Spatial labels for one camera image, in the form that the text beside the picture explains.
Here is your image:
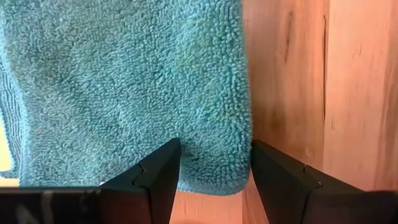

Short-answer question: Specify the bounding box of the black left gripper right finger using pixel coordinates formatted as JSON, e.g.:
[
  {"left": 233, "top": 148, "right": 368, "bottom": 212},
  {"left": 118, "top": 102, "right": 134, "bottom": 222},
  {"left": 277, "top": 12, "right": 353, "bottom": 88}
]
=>
[{"left": 251, "top": 139, "right": 398, "bottom": 224}]

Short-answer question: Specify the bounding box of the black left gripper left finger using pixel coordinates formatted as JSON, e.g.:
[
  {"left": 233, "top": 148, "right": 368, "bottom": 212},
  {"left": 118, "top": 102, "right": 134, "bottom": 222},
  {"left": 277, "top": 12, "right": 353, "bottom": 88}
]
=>
[{"left": 0, "top": 138, "right": 182, "bottom": 224}]

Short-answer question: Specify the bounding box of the teal microfiber towel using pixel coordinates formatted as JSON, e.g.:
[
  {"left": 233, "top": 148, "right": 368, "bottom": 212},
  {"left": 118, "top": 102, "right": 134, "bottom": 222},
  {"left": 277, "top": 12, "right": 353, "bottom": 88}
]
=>
[{"left": 0, "top": 0, "right": 254, "bottom": 197}]

